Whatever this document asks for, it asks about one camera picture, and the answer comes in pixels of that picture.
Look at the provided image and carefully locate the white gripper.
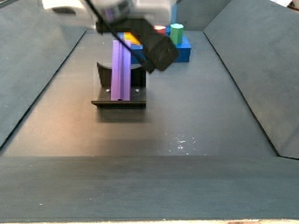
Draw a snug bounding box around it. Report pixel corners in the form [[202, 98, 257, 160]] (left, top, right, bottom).
[[41, 0, 173, 29]]

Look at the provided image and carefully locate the purple star bar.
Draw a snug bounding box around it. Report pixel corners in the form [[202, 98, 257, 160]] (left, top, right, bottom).
[[110, 40, 130, 101]]

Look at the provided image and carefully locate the black curved fixture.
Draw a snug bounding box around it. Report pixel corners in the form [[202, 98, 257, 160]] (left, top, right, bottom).
[[90, 64, 145, 108]]

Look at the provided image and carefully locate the yellow arch block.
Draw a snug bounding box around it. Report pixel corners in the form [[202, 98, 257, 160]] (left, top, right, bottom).
[[124, 32, 140, 46]]

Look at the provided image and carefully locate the red pentagon block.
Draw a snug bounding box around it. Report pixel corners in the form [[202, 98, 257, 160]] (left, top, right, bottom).
[[153, 25, 165, 35]]

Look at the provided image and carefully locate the tall light blue block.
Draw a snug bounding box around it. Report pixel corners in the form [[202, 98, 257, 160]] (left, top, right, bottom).
[[169, 0, 177, 24]]

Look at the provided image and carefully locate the green hexagon block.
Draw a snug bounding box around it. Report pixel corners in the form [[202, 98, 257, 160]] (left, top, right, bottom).
[[169, 24, 182, 45]]

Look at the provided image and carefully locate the black cable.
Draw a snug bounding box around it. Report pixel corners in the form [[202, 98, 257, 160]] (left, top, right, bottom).
[[82, 0, 150, 64]]

